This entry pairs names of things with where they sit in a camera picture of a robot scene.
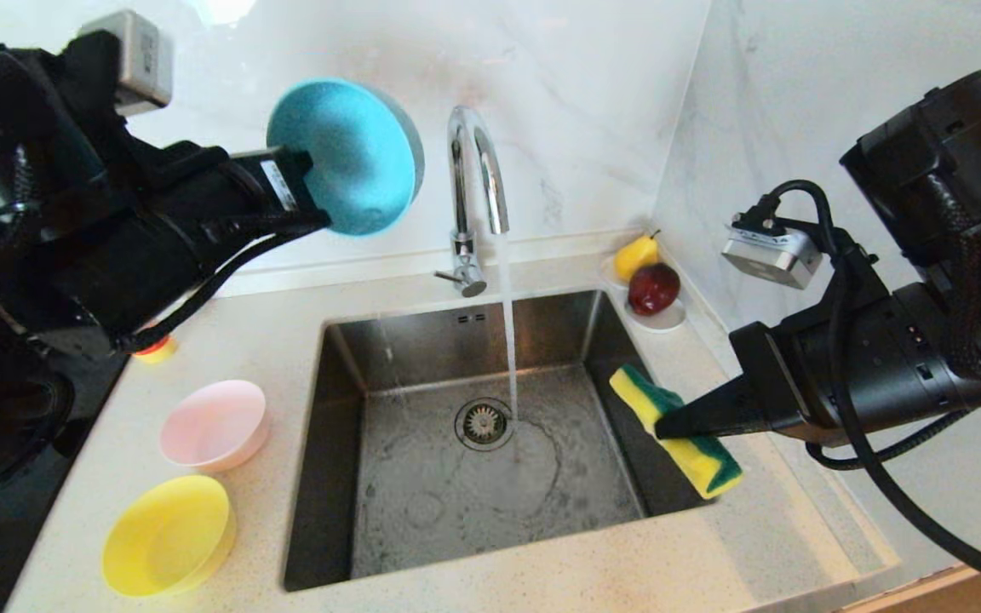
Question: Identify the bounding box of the blue plastic bowl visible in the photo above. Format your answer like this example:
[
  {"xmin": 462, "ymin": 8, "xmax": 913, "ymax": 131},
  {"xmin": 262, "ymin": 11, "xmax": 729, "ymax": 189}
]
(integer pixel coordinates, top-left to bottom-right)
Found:
[{"xmin": 267, "ymin": 77, "xmax": 426, "ymax": 238}]

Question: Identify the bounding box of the green and yellow sponge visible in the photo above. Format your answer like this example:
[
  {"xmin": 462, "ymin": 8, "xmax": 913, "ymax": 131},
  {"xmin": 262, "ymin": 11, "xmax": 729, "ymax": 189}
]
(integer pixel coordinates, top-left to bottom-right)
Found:
[{"xmin": 609, "ymin": 364, "xmax": 745, "ymax": 501}]

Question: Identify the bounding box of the chrome gooseneck faucet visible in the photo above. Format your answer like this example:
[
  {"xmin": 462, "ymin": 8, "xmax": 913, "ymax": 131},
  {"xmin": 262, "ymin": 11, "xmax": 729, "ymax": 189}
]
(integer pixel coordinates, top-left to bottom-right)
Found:
[{"xmin": 433, "ymin": 106, "xmax": 512, "ymax": 299}]

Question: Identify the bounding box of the orange dish soap bottle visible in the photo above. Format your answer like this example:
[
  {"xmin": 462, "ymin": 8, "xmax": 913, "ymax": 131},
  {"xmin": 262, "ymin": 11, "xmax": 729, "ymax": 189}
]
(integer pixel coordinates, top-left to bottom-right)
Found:
[{"xmin": 133, "ymin": 335, "xmax": 178, "ymax": 365}]

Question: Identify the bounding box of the pink plastic bowl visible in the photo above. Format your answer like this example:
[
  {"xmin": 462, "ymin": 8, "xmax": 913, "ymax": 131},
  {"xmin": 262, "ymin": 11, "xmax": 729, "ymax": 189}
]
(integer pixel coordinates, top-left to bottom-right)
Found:
[{"xmin": 159, "ymin": 380, "xmax": 271, "ymax": 475}]

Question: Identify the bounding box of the metal sink drain strainer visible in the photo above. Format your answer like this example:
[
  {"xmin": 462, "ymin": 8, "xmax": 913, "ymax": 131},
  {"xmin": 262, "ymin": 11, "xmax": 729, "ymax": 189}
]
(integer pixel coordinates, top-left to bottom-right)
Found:
[{"xmin": 455, "ymin": 398, "xmax": 516, "ymax": 452}]

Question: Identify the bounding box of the stainless steel sink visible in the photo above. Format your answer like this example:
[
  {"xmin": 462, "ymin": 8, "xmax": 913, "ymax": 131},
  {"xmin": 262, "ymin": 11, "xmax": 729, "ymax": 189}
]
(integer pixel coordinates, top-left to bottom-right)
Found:
[{"xmin": 282, "ymin": 289, "xmax": 720, "ymax": 594}]

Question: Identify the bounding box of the small white dish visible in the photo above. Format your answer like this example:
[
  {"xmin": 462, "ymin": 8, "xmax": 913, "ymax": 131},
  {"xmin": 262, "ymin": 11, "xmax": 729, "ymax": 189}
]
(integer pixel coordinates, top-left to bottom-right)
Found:
[{"xmin": 599, "ymin": 254, "xmax": 689, "ymax": 335}]

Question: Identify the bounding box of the red apple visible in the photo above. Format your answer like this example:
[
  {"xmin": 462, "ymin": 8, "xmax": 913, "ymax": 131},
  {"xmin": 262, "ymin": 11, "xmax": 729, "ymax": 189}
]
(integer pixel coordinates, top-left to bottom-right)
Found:
[{"xmin": 628, "ymin": 262, "xmax": 682, "ymax": 318}]

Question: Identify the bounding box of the yellow pear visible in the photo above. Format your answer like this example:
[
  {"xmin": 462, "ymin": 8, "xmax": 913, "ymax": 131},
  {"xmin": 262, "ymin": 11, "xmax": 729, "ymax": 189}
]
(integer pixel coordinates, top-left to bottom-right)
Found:
[{"xmin": 614, "ymin": 230, "xmax": 663, "ymax": 284}]

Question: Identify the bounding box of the yellow plastic bowl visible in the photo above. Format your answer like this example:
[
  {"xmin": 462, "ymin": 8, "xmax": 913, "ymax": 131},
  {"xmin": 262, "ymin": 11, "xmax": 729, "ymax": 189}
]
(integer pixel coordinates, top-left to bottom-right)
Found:
[{"xmin": 102, "ymin": 475, "xmax": 237, "ymax": 599}]

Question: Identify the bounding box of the black induction cooktop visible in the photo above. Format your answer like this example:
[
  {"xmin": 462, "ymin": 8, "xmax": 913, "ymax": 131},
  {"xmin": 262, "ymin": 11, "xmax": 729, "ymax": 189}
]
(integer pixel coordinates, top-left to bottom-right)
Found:
[{"xmin": 0, "ymin": 341, "xmax": 130, "ymax": 613}]

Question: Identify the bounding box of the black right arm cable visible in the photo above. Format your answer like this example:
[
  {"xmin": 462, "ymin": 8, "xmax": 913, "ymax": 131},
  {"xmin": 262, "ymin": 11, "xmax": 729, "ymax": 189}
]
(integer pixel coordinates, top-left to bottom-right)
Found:
[{"xmin": 759, "ymin": 179, "xmax": 981, "ymax": 594}]

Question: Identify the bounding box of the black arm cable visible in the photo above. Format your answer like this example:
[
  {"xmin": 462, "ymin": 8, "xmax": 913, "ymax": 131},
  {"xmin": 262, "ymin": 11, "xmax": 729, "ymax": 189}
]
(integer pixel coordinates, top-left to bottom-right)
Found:
[
  {"xmin": 114, "ymin": 223, "xmax": 325, "ymax": 355},
  {"xmin": 759, "ymin": 179, "xmax": 981, "ymax": 594}
]

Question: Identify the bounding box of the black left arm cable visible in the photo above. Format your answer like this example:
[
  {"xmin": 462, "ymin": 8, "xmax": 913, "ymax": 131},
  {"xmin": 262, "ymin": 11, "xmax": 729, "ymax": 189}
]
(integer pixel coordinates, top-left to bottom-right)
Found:
[{"xmin": 114, "ymin": 223, "xmax": 325, "ymax": 355}]

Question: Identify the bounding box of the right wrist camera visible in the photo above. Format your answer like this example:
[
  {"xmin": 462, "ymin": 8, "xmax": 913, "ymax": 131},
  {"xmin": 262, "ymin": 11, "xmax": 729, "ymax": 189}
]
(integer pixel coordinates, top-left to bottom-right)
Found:
[{"xmin": 720, "ymin": 213, "xmax": 824, "ymax": 291}]

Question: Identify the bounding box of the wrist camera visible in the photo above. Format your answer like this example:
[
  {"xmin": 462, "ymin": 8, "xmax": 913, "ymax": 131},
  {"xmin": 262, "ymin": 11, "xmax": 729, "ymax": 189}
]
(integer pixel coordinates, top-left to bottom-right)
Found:
[
  {"xmin": 77, "ymin": 9, "xmax": 175, "ymax": 117},
  {"xmin": 720, "ymin": 213, "xmax": 824, "ymax": 291}
]

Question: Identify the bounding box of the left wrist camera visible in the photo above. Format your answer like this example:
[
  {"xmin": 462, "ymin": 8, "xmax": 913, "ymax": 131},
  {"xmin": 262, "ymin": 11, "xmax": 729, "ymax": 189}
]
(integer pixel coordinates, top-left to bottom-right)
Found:
[{"xmin": 77, "ymin": 9, "xmax": 175, "ymax": 117}]

